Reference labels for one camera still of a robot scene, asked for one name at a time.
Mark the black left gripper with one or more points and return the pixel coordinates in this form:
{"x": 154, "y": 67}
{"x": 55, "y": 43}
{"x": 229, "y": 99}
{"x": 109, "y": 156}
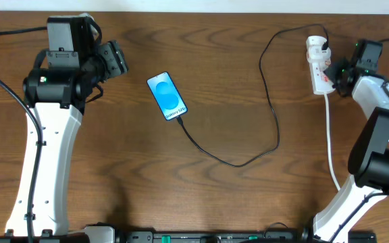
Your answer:
{"x": 114, "y": 58}

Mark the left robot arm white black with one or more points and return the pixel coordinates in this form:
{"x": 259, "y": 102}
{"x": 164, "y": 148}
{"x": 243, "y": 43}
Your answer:
{"x": 56, "y": 91}

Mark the white power strip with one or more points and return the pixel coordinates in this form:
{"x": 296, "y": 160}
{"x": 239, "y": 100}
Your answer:
{"x": 320, "y": 82}

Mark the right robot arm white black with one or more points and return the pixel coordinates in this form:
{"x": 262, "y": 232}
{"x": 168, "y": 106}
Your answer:
{"x": 368, "y": 162}

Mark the blue Galaxy smartphone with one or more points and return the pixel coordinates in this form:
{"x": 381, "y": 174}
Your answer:
{"x": 167, "y": 96}

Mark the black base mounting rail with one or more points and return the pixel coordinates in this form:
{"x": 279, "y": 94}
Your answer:
{"x": 277, "y": 235}

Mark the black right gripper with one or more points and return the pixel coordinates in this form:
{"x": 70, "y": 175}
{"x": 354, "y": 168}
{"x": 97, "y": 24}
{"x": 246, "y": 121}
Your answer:
{"x": 331, "y": 72}

